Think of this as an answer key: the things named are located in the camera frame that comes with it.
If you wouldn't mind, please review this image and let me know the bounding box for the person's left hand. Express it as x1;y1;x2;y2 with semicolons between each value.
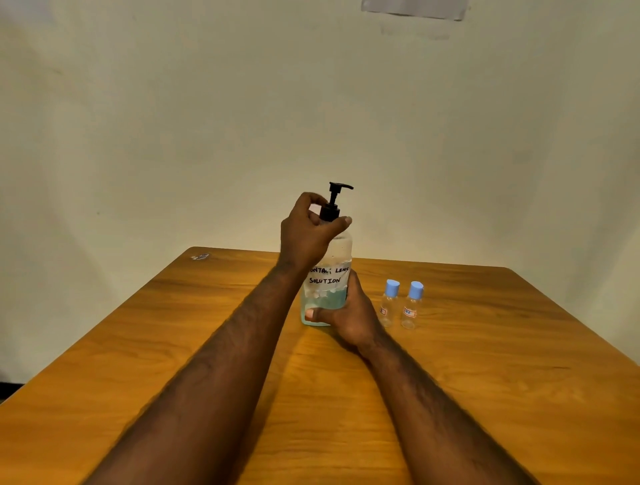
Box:
277;192;353;273

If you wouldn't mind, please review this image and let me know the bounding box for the small clear bottle, blue cap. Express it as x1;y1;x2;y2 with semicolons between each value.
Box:
378;279;401;328
400;281;425;330

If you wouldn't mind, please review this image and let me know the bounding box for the clear pump bottle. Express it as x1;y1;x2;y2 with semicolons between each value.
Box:
300;182;355;327

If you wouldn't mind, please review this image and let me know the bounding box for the person's left forearm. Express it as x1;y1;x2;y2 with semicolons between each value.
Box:
84;260;312;485

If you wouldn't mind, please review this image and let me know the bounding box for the person's right forearm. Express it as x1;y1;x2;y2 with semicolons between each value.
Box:
357;331;541;485

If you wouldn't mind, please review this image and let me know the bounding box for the person's right hand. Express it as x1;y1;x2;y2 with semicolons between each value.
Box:
305;270;385;354

